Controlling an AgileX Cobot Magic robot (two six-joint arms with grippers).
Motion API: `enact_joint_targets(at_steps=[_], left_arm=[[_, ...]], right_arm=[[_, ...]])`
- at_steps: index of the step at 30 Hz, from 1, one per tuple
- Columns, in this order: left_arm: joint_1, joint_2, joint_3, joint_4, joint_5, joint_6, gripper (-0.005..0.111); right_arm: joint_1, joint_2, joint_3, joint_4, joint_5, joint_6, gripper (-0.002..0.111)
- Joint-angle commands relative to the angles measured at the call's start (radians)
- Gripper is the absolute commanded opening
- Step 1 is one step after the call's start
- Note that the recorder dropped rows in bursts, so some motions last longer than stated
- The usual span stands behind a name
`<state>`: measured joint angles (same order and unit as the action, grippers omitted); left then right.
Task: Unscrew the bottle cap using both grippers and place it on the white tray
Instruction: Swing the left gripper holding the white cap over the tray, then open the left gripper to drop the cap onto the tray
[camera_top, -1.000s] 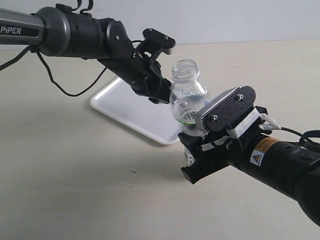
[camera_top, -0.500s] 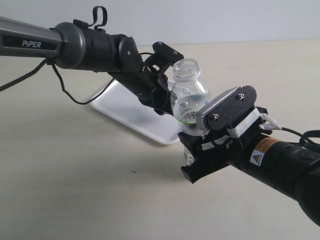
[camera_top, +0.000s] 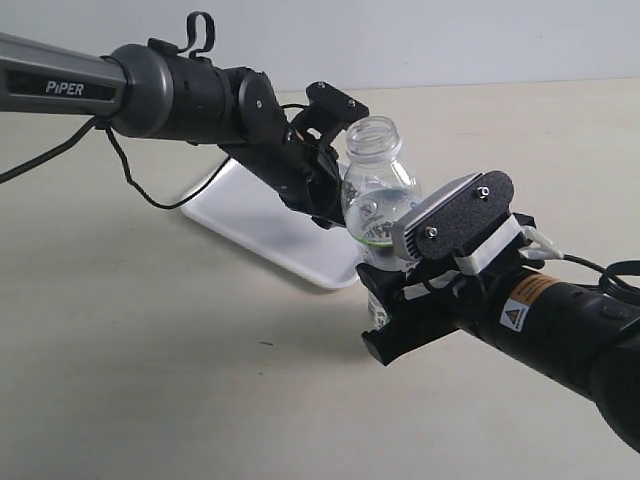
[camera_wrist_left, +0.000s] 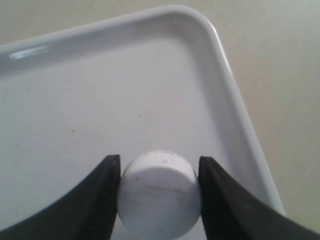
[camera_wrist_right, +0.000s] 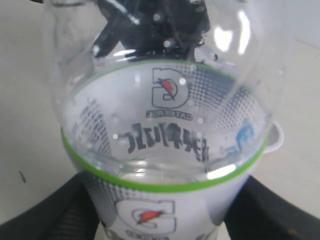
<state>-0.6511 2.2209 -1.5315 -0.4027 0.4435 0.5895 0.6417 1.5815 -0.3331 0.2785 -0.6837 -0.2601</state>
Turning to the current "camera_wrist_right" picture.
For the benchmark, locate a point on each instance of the clear plastic drink bottle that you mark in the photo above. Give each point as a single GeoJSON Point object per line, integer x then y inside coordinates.
{"type": "Point", "coordinates": [165, 145]}

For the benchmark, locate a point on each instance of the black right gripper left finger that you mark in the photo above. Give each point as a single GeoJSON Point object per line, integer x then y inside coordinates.
{"type": "Point", "coordinates": [67, 214]}

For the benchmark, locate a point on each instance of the white plastic tray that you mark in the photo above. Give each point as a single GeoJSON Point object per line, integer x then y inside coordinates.
{"type": "Point", "coordinates": [275, 138]}

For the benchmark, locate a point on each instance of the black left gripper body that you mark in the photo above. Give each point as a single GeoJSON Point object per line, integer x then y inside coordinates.
{"type": "Point", "coordinates": [152, 29]}

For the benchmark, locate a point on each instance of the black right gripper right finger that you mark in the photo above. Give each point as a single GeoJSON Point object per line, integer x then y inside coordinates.
{"type": "Point", "coordinates": [257, 213]}

